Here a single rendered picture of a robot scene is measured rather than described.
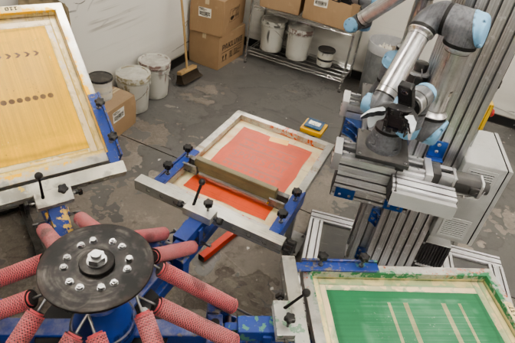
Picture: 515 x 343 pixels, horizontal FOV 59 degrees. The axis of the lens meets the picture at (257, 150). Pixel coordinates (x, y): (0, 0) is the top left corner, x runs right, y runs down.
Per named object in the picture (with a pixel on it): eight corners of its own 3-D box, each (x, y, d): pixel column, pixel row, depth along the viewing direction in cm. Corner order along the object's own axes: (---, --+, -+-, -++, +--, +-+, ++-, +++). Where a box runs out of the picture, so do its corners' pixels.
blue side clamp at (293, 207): (293, 199, 209) (296, 187, 205) (303, 204, 208) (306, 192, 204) (266, 240, 186) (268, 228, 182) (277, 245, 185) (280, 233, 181)
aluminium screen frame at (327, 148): (237, 115, 261) (238, 109, 259) (332, 150, 244) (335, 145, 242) (155, 189, 201) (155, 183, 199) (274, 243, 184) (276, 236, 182)
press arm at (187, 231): (196, 217, 185) (197, 207, 182) (209, 223, 183) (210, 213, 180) (172, 243, 172) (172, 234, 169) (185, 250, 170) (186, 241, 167)
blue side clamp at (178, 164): (190, 157, 225) (191, 145, 221) (198, 161, 224) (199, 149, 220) (153, 190, 202) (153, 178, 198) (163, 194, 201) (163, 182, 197)
